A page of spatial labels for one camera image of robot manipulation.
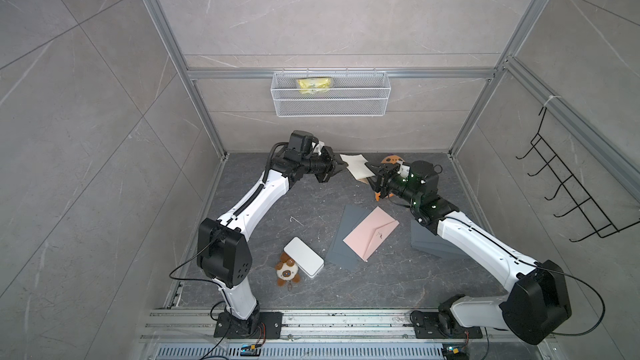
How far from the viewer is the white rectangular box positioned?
0.82m

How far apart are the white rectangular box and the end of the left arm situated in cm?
27

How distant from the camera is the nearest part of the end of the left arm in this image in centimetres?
70
